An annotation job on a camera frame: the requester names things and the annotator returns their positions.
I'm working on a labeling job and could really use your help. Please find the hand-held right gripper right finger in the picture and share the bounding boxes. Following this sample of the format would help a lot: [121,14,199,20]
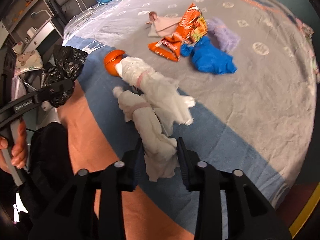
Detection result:
[176,137,292,240]

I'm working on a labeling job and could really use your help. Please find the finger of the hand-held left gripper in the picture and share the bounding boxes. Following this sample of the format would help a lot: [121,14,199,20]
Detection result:
[34,79,75,103]

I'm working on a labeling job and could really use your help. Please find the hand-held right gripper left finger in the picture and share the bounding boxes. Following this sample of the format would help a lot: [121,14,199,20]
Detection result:
[29,139,145,240]

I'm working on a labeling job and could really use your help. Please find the white tissue wad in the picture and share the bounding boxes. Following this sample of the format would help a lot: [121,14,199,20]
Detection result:
[112,86,180,182]
[116,56,197,134]

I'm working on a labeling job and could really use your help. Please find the black plastic bag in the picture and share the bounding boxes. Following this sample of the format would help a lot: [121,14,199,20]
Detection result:
[41,45,88,108]

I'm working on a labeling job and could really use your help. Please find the orange plastic bag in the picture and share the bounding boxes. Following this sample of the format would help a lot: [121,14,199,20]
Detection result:
[104,49,126,77]

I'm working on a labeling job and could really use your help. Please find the blue plastic bag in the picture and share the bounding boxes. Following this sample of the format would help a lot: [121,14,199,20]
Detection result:
[180,36,238,75]

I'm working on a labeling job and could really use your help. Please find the orange red snack wrapper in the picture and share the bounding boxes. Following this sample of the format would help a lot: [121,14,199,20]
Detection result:
[148,36,181,62]

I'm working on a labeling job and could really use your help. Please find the beige cloth bundle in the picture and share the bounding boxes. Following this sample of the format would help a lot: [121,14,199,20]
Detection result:
[146,11,184,38]

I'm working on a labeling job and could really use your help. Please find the orange patterned snack packet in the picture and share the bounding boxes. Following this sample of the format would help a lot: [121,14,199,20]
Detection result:
[175,3,208,43]

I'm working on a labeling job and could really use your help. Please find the black bin with yellow rim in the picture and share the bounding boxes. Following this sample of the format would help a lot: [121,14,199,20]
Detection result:
[289,187,320,239]

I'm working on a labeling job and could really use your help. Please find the person's left hand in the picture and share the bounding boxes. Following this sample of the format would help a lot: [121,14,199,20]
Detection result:
[0,120,28,173]

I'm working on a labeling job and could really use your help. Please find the bear print cushion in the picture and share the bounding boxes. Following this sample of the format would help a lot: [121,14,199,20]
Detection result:
[15,49,42,73]

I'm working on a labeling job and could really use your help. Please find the wooden shelf desk unit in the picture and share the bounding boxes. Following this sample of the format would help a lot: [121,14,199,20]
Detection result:
[0,0,63,53]

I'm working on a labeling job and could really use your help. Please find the striped bed sheet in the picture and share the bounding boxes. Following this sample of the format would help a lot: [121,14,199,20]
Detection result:
[64,0,140,40]

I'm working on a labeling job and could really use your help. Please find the white desk lamp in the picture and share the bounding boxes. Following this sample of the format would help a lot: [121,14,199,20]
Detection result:
[30,9,53,19]

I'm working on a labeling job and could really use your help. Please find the grey padded bed headboard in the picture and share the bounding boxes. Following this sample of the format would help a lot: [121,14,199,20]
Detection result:
[49,0,100,25]

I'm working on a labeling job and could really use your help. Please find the small shelf ornaments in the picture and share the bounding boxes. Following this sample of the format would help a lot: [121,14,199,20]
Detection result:
[15,0,39,20]

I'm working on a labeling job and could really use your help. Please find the pink green printed cloth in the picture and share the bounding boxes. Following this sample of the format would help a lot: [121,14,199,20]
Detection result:
[300,22,320,83]

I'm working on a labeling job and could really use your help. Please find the white charger cable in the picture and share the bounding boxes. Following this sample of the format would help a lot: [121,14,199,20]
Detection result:
[66,0,105,20]

